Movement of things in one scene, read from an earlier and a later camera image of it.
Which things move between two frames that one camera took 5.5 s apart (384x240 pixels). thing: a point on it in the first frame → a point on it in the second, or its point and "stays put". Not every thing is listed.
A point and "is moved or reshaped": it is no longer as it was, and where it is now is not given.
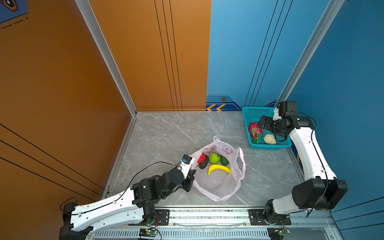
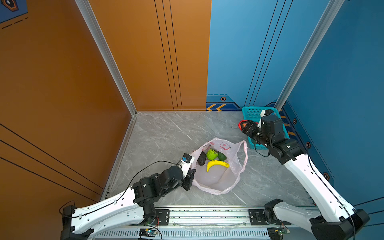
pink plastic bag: [220, 184] is moved or reshaped
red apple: [201, 158] → [239, 124]
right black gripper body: [271, 125] → [253, 131]
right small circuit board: [277, 233] stays put
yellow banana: [215, 167] is moved or reshaped
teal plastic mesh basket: [251, 114] stays put
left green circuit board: [148, 232] stays put
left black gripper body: [186, 184] stays put
